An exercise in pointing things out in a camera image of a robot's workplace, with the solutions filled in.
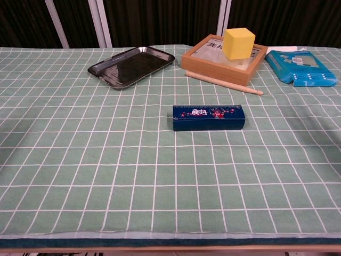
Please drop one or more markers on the dark blue glasses case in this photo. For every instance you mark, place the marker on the dark blue glasses case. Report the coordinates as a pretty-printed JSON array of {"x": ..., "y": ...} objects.
[{"x": 207, "y": 122}]

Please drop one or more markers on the light wooden stick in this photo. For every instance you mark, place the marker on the light wooden stick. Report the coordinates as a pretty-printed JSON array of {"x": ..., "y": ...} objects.
[{"x": 226, "y": 84}]

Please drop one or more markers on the green checked tablecloth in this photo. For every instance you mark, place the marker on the green checked tablecloth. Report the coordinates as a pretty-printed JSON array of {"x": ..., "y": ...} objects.
[{"x": 106, "y": 160}]

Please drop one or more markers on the shiny metal tray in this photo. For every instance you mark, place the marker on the shiny metal tray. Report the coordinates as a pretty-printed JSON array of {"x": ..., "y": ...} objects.
[{"x": 130, "y": 66}]

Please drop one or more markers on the clear printed plastic bag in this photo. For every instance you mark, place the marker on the clear printed plastic bag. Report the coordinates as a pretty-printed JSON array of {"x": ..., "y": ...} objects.
[{"x": 210, "y": 54}]

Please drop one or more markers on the yellow foam cube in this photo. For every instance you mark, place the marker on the yellow foam cube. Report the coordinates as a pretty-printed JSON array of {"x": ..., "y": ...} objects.
[{"x": 237, "y": 44}]

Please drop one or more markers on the white flat paper box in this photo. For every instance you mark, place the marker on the white flat paper box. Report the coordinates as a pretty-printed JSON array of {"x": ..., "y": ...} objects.
[{"x": 282, "y": 48}]

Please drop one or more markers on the blue cardboard package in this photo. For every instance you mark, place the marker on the blue cardboard package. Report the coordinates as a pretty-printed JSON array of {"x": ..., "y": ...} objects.
[{"x": 301, "y": 69}]

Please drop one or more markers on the wooden frame box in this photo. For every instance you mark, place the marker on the wooden frame box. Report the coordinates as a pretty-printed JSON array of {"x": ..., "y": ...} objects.
[{"x": 213, "y": 70}]

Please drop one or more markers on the wide white partition post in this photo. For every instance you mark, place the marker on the wide white partition post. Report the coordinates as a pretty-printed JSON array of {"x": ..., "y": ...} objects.
[{"x": 100, "y": 24}]

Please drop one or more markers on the thin white partition post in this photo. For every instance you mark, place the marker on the thin white partition post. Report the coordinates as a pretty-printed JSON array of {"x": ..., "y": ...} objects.
[{"x": 57, "y": 24}]

